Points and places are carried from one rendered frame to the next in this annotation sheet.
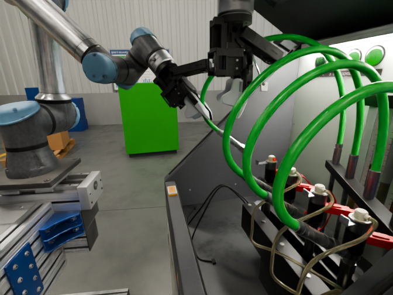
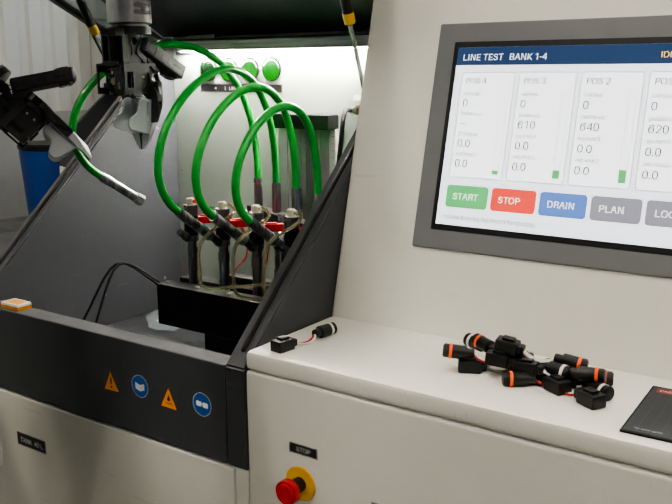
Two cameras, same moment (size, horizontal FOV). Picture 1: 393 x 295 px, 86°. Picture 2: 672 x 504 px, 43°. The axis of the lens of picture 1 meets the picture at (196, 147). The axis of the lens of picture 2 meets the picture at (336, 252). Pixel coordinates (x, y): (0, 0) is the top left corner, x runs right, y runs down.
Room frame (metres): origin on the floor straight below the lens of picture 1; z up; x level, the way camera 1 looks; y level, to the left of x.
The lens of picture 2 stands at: (-0.84, 0.69, 1.38)
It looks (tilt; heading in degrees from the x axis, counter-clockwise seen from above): 12 degrees down; 317
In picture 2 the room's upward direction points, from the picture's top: straight up
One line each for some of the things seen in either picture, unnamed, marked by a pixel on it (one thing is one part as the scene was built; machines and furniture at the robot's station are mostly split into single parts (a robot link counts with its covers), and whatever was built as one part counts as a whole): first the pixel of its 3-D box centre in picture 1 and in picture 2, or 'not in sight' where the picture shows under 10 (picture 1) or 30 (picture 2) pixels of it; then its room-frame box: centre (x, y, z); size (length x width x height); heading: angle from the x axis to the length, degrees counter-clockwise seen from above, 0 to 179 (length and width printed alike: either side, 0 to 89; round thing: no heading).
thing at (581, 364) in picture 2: not in sight; (528, 360); (-0.25, -0.20, 1.01); 0.23 x 0.11 x 0.06; 12
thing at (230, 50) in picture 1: (230, 49); (128, 62); (0.50, -0.08, 1.39); 0.09 x 0.08 x 0.12; 102
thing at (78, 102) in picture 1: (58, 109); not in sight; (5.91, 3.84, 0.61); 1.26 x 0.48 x 1.22; 95
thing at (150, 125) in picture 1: (150, 117); not in sight; (4.06, 0.89, 0.65); 0.95 x 0.86 x 1.30; 103
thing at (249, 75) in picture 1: (244, 78); (150, 97); (0.48, -0.11, 1.33); 0.05 x 0.02 x 0.09; 12
